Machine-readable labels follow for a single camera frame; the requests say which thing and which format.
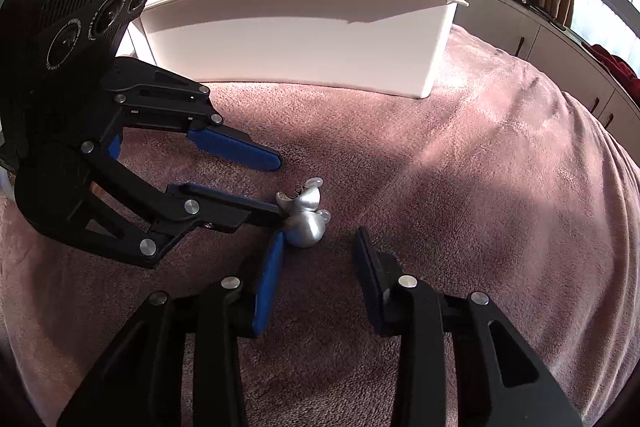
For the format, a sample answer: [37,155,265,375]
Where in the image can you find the window frame with panes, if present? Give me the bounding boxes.
[570,0,639,70]

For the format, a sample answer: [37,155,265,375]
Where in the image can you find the pink bed blanket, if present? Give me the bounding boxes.
[0,24,640,427]

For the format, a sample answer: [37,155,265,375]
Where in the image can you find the beige window seat cabinets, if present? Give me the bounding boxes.
[454,0,640,158]

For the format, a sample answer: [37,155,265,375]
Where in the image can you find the white plastic storage box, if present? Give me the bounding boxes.
[140,0,466,98]

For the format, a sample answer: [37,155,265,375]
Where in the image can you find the silver bell ornament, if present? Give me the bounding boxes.
[276,176,331,248]

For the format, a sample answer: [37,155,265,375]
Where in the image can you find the red cloth on sill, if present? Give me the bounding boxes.
[584,43,640,104]

